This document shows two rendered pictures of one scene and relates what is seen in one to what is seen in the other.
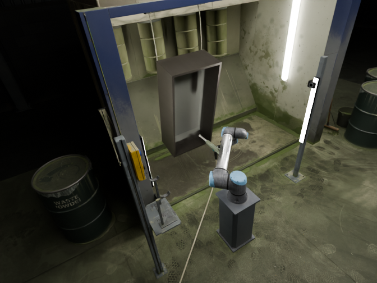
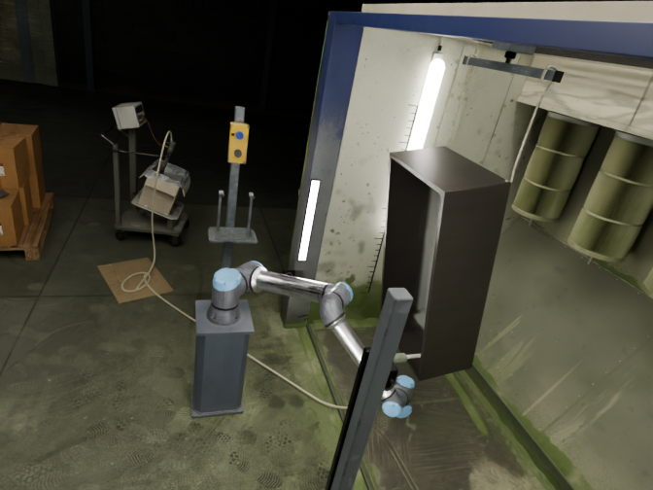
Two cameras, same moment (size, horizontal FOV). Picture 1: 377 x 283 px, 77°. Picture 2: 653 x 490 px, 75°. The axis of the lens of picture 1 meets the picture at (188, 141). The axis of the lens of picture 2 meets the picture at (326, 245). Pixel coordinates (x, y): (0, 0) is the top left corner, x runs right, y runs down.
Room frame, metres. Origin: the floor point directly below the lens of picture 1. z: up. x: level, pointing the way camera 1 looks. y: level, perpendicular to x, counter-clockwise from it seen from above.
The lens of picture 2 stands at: (2.19, -2.33, 2.16)
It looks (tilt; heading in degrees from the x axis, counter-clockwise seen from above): 26 degrees down; 95
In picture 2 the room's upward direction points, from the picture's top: 11 degrees clockwise
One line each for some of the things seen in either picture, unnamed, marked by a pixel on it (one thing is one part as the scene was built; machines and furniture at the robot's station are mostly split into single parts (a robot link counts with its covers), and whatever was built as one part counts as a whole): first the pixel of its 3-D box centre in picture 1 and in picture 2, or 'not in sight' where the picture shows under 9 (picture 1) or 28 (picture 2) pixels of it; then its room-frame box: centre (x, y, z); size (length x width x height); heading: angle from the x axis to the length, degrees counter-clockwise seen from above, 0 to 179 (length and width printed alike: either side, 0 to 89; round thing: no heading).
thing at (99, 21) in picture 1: (130, 149); (315, 192); (1.78, 0.54, 1.14); 0.18 x 0.18 x 2.29; 27
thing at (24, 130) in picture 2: not in sight; (18, 148); (-1.19, 1.18, 0.69); 0.38 x 0.29 x 0.36; 122
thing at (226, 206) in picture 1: (236, 217); (220, 358); (1.52, -0.41, 0.32); 0.31 x 0.31 x 0.64; 27
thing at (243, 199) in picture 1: (237, 192); (224, 307); (1.52, -0.41, 0.69); 0.19 x 0.19 x 0.10
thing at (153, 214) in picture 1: (161, 215); (232, 234); (1.28, 0.30, 0.78); 0.31 x 0.23 x 0.01; 27
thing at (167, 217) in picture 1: (160, 200); (234, 214); (1.29, 0.28, 0.95); 0.26 x 0.15 x 0.32; 27
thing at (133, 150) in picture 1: (136, 161); (238, 143); (1.24, 0.37, 1.42); 0.12 x 0.06 x 0.26; 27
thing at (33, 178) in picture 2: not in sight; (23, 183); (-1.21, 1.19, 0.33); 0.38 x 0.29 x 0.36; 124
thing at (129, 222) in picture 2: not in sight; (149, 175); (0.01, 1.38, 0.64); 0.73 x 0.50 x 1.27; 17
